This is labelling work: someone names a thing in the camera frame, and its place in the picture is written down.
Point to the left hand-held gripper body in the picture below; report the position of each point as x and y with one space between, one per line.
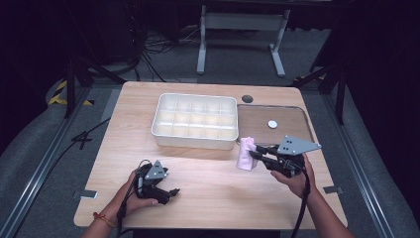
155 172

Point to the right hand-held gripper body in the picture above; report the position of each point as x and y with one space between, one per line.
294 145

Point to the pink sock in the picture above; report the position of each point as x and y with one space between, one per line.
245 158

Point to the white divided storage box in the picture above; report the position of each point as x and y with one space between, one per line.
194 140

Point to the person's right hand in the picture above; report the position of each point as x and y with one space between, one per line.
298 185

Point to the person's left hand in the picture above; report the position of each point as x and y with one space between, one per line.
125 205

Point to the clear box lid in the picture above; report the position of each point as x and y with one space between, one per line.
257 125

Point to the round black table grommet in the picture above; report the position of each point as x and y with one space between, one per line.
247 98

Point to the grey floor tape piece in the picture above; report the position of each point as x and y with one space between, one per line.
333 189

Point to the black metal stand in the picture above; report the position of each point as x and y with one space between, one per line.
340 95
71 86

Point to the black floor tape mark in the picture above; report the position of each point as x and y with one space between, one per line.
82 139

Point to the yellow black hazard tape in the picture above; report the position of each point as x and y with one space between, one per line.
57 97

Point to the metal floor rail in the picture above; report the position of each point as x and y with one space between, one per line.
39 172
360 165

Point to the white metal table frame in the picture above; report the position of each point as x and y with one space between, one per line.
242 21

